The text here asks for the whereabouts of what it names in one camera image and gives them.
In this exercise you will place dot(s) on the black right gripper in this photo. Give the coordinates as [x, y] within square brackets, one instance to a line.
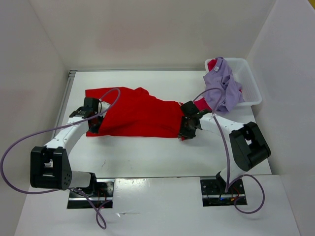
[186, 130]

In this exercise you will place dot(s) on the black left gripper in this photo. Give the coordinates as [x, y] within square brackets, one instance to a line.
[93, 125]

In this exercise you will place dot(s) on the red t shirt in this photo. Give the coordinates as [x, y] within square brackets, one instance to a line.
[139, 114]

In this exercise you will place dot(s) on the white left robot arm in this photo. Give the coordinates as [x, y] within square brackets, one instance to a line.
[50, 166]

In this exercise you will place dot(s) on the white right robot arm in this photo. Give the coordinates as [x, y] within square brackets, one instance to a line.
[245, 145]

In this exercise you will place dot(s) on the magenta t shirt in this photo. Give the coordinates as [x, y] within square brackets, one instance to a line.
[201, 104]

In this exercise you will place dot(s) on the lilac t shirt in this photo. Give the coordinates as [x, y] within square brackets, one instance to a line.
[221, 86]

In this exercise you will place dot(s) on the white plastic basket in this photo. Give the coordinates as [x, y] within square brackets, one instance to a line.
[229, 84]

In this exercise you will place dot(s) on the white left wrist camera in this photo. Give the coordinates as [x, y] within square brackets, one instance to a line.
[103, 108]

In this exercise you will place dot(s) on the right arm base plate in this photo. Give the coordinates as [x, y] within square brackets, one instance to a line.
[213, 194]

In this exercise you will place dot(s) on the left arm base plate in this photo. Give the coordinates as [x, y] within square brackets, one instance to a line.
[101, 195]

